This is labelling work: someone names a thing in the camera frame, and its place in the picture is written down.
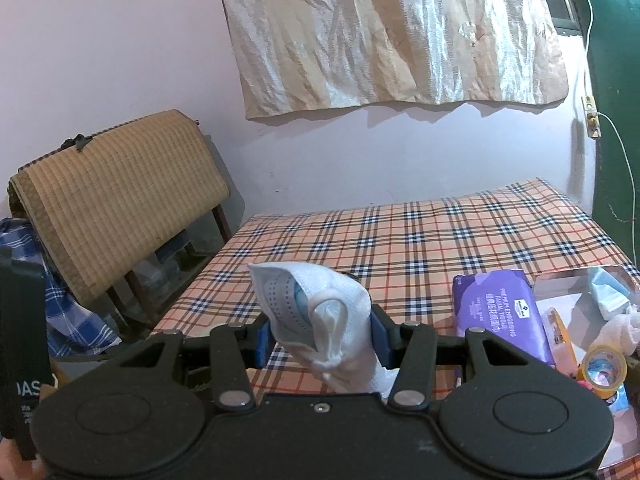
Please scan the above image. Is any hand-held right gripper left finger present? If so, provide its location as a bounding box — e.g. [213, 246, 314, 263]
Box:
[112, 316, 275, 408]

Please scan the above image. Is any wall socket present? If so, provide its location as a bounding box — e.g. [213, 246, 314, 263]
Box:
[581, 95, 601, 139]

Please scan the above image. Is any woven straw mat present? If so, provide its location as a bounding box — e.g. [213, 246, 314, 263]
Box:
[7, 109, 231, 307]

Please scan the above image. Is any dark strap knot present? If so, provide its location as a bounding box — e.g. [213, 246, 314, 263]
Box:
[60, 134, 97, 155]

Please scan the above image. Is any white charging cable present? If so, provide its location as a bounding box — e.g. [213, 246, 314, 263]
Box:
[565, 0, 639, 222]

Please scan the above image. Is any orange tissue pack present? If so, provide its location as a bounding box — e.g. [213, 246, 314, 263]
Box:
[542, 307, 581, 377]

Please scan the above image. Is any yellow tape roll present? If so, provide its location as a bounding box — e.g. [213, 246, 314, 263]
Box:
[580, 344, 629, 394]

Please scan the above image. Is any green door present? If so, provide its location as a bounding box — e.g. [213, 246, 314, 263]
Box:
[572, 0, 640, 282]

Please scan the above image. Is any white towel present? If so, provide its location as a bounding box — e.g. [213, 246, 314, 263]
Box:
[310, 265, 401, 396]

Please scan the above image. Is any wooden chair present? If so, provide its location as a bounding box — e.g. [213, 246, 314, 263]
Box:
[107, 204, 234, 332]

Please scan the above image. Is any blue plaid shirt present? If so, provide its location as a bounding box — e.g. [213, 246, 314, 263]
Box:
[0, 217, 122, 359]

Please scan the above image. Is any crinkled beige wall cloth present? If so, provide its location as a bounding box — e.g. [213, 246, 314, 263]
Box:
[214, 0, 570, 121]

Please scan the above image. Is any clear plastic box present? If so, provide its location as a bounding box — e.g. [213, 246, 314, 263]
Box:
[532, 262, 640, 468]

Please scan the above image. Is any white plastic bag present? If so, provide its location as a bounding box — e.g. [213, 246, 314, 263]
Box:
[248, 261, 326, 357]

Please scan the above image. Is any purple tissue pack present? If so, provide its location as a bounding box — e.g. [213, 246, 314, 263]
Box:
[452, 269, 557, 369]

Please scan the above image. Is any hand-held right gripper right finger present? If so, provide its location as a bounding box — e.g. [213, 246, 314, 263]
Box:
[370, 306, 523, 408]

